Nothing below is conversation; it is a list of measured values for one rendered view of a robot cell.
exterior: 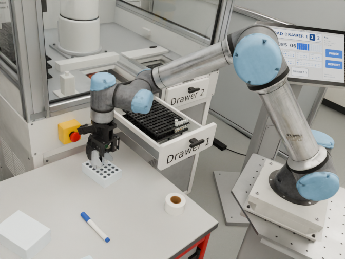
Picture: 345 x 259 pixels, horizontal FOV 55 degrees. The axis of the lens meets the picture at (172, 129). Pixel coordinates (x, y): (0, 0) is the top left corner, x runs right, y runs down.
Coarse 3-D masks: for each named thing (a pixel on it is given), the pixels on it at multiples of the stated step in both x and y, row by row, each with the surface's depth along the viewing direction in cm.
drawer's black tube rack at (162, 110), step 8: (152, 104) 146; (160, 104) 147; (128, 112) 138; (152, 112) 141; (160, 112) 141; (168, 112) 142; (128, 120) 138; (136, 120) 133; (144, 120) 134; (152, 120) 134; (160, 120) 135; (168, 120) 136; (144, 128) 134; (152, 128) 129; (160, 128) 130; (184, 128) 138; (152, 136) 130; (160, 136) 131; (168, 136) 132
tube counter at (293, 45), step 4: (292, 44) 176; (296, 44) 176; (300, 44) 177; (304, 44) 177; (308, 44) 177; (312, 44) 178; (316, 44) 178; (292, 48) 176; (296, 48) 176; (300, 48) 176; (304, 48) 177; (308, 48) 177; (312, 48) 177; (316, 48) 178; (320, 48) 178
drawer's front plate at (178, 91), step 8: (200, 80) 167; (208, 80) 171; (168, 88) 154; (176, 88) 156; (184, 88) 161; (200, 88) 170; (168, 96) 155; (176, 96) 159; (184, 96) 164; (200, 96) 173; (176, 104) 162
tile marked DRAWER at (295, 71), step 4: (292, 68) 174; (296, 68) 175; (300, 68) 175; (304, 68) 175; (308, 68) 176; (292, 72) 174; (296, 72) 174; (300, 72) 175; (304, 72) 175; (308, 72) 175; (300, 76) 174; (304, 76) 175; (308, 76) 175
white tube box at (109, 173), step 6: (84, 162) 123; (108, 162) 125; (84, 168) 122; (90, 168) 121; (102, 168) 122; (108, 168) 122; (114, 168) 122; (90, 174) 121; (96, 174) 118; (102, 174) 120; (108, 174) 120; (114, 174) 120; (120, 174) 122; (96, 180) 120; (102, 180) 117; (108, 180) 118; (114, 180) 121; (102, 186) 118
